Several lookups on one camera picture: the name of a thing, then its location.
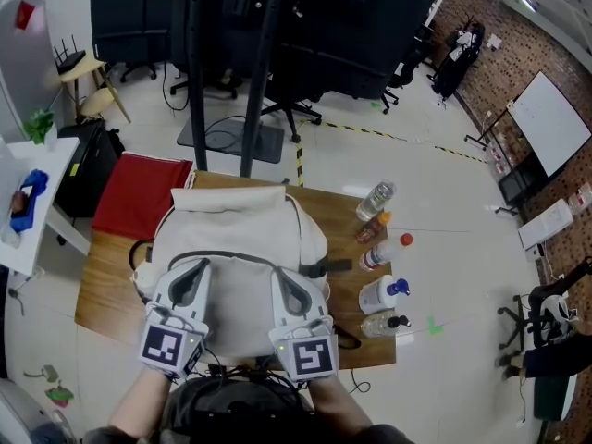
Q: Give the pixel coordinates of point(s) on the black router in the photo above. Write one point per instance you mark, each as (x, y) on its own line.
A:
(69, 63)

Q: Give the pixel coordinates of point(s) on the silver fridge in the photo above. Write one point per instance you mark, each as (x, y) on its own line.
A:
(23, 72)

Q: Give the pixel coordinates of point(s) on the black bag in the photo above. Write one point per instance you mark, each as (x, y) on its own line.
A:
(116, 142)

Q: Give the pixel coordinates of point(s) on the black display stand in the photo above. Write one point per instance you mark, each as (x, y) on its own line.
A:
(196, 109)

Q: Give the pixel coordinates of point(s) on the green bin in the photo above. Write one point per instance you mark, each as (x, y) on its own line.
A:
(555, 398)

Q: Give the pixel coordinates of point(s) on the blue plastic tray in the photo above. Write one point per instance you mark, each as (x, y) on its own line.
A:
(23, 222)

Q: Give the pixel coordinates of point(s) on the white board on stand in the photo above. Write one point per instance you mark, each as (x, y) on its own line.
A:
(550, 123)

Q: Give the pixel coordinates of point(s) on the black cabinet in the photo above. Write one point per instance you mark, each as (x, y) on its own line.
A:
(88, 169)

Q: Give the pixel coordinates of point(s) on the brown bottle orange cap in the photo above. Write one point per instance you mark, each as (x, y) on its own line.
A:
(371, 229)

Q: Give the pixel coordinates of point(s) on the clear water bottle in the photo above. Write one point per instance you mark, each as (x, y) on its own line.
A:
(374, 201)

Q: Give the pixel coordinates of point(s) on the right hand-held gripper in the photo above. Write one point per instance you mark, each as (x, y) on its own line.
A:
(310, 354)

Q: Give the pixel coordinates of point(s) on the light wooden stool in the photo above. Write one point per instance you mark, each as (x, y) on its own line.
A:
(97, 102)

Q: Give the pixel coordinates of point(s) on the blue crumpled cloth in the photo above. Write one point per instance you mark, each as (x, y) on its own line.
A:
(38, 178)

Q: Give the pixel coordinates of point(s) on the red label bottle pack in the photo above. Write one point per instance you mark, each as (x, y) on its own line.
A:
(498, 155)

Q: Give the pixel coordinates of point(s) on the red folded cloth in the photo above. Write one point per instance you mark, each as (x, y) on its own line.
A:
(139, 192)

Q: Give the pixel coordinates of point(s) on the person's left forearm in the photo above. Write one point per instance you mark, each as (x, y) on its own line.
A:
(139, 405)

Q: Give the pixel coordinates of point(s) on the person's right forearm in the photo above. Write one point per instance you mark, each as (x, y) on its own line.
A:
(337, 405)

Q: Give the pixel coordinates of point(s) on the person's dark clothing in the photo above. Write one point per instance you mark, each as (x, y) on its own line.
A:
(240, 421)

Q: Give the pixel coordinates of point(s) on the white desk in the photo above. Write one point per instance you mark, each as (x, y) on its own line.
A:
(55, 160)

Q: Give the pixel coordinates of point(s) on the grey white rounded machine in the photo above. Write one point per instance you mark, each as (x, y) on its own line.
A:
(23, 419)

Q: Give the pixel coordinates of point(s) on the cream fabric backpack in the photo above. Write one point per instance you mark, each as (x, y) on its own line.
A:
(231, 229)

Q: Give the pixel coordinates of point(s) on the clear pump bottle black pump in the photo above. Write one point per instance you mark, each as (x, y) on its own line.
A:
(377, 325)

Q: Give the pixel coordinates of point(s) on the white pump bottle blue pump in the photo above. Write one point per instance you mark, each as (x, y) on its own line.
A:
(375, 296)

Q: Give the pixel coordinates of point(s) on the white bottle red cap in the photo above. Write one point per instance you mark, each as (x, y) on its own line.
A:
(381, 253)

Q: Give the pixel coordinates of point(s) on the red paper sticker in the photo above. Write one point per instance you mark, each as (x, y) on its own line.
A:
(24, 14)

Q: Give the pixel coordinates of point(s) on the light wooden side table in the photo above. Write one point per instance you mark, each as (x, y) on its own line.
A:
(83, 70)

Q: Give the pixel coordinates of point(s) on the small green red toy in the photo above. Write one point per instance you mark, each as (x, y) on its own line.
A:
(60, 395)

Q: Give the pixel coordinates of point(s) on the small white box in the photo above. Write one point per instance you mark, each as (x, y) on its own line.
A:
(535, 252)

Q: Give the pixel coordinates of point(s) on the black storage crate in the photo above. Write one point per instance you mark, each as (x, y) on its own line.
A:
(513, 185)

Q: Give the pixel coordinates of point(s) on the green potted plant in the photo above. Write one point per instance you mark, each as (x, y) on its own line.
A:
(39, 125)

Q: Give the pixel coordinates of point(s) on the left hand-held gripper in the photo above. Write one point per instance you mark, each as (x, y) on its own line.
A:
(164, 345)

